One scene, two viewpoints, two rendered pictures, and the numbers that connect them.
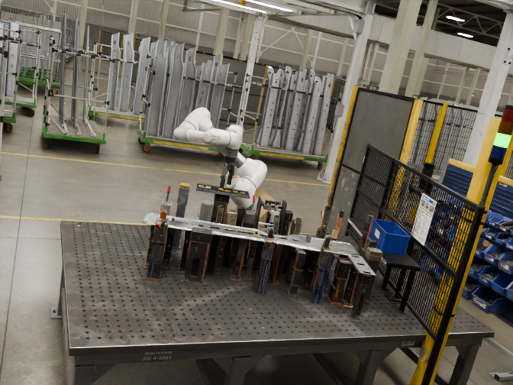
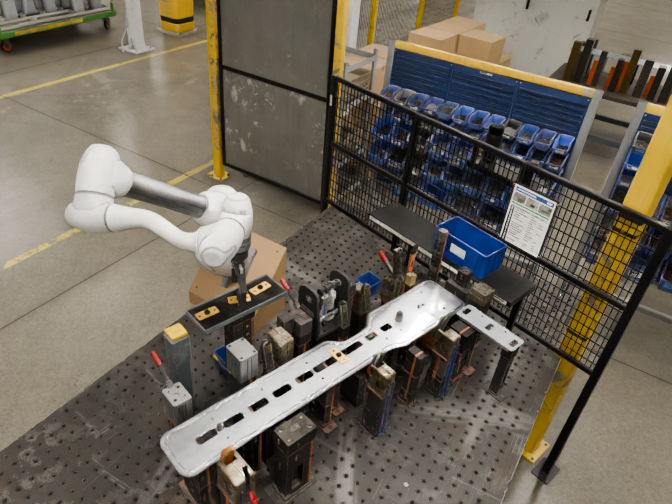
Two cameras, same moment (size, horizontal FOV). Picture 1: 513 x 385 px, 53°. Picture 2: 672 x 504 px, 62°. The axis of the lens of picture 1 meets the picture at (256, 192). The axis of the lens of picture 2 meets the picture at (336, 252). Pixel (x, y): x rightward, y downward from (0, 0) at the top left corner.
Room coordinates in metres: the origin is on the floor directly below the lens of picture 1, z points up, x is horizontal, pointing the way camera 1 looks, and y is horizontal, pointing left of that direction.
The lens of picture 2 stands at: (1.93, 0.89, 2.58)
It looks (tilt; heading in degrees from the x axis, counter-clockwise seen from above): 36 degrees down; 323
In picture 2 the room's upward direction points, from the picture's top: 6 degrees clockwise
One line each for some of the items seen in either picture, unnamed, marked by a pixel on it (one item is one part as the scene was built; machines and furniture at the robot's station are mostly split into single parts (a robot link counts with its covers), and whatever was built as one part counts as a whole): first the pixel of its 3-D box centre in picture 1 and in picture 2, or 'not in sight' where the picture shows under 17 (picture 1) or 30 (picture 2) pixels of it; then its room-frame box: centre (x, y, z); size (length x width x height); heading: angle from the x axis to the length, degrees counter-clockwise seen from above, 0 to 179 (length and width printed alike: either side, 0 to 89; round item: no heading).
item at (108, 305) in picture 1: (265, 275); (338, 377); (3.24, -0.17, 0.68); 2.56 x 1.61 x 0.04; 114
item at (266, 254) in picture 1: (264, 264); (377, 398); (2.94, -0.14, 0.87); 0.12 x 0.09 x 0.35; 9
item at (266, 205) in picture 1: (266, 233); (322, 325); (3.32, -0.12, 0.94); 0.18 x 0.13 x 0.49; 99
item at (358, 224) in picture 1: (379, 241); (446, 248); (3.44, -0.91, 1.02); 0.90 x 0.22 x 0.03; 9
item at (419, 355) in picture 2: (297, 273); (412, 377); (2.98, -0.35, 0.84); 0.11 x 0.08 x 0.29; 9
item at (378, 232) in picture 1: (388, 236); (468, 246); (3.32, -0.93, 1.10); 0.30 x 0.17 x 0.13; 7
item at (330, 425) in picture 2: (239, 254); (320, 393); (3.09, 0.03, 0.84); 0.17 x 0.06 x 0.29; 9
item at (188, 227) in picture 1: (253, 234); (336, 360); (3.09, -0.03, 1.00); 1.38 x 0.22 x 0.02; 99
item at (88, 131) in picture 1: (75, 92); not in sight; (9.20, 3.53, 0.88); 1.91 x 1.00 x 1.76; 25
